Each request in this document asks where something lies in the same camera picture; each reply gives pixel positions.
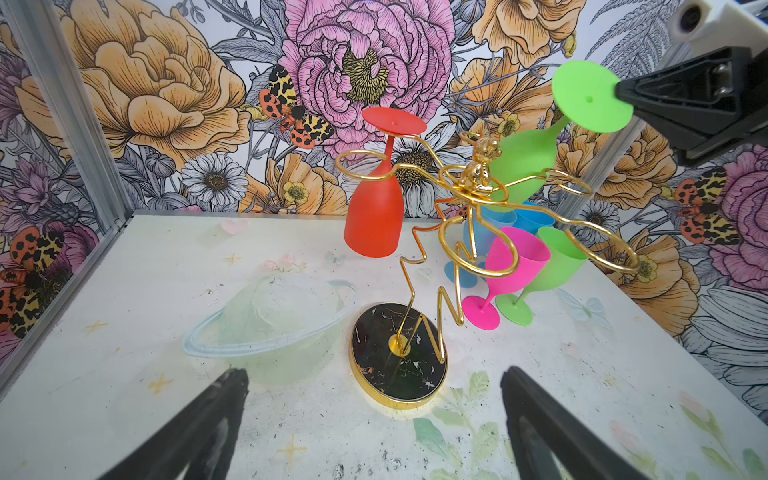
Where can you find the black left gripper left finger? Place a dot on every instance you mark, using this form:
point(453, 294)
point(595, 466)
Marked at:
point(197, 443)

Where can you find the gold wine glass rack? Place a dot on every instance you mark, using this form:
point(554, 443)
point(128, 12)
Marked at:
point(402, 362)

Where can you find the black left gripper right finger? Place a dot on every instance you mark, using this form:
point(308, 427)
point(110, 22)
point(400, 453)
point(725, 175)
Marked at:
point(544, 434)

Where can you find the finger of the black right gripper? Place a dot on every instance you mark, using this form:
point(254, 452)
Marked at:
point(705, 106)

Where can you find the green wine glass front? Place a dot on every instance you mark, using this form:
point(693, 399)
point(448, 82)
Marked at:
point(566, 259)

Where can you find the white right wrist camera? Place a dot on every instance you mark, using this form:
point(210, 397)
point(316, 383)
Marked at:
point(698, 27)

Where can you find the green wine glass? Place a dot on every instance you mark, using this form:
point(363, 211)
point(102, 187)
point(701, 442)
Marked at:
point(566, 259)
point(585, 94)

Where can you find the green wine glass back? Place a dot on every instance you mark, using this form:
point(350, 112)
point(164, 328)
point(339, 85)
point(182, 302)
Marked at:
point(585, 94)

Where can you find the red wine glass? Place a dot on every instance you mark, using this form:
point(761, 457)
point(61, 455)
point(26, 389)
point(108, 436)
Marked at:
point(376, 210)

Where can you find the light blue wine glass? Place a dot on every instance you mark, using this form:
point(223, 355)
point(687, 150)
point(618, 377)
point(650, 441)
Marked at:
point(484, 239)

